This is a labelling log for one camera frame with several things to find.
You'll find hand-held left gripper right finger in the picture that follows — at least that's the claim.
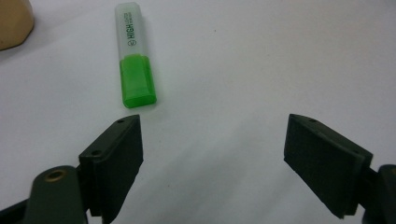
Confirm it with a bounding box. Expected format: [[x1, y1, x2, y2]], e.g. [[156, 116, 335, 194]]
[[283, 113, 374, 219]]

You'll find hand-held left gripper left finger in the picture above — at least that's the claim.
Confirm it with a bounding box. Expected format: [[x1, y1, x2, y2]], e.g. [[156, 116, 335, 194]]
[[78, 114, 145, 224]]

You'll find green highlighter pen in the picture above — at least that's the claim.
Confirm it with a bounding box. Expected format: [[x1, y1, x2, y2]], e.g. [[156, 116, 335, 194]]
[[114, 1, 158, 109]]

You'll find tan wooden container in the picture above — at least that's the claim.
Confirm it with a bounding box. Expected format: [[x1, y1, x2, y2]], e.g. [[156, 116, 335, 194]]
[[0, 0, 35, 52]]

